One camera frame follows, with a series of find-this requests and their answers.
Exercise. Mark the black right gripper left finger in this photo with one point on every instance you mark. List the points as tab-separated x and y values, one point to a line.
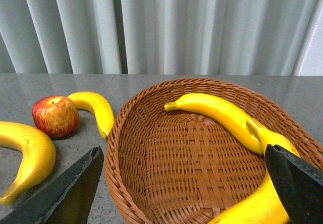
68	198

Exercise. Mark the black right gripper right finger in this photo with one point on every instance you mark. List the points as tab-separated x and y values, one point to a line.
297	183

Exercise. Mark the yellow banana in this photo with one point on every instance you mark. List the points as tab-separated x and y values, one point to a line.
230	116
98	106
263	205
39	156

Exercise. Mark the red apple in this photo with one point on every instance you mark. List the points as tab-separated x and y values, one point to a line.
56	115

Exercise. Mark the yellow banana behind apple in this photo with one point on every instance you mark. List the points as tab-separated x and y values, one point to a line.
98	106

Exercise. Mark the yellow banana in basket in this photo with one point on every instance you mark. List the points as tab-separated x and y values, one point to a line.
230	116

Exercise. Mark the brown wicker basket right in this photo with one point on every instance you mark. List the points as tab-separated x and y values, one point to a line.
181	167

